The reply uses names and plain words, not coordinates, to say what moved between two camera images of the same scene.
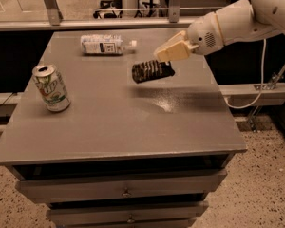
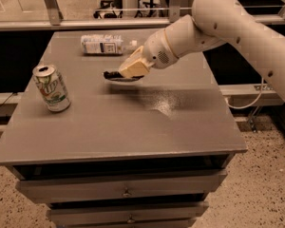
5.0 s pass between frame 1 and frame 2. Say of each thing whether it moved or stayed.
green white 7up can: stayed
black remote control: moved
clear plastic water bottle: stayed
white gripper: moved
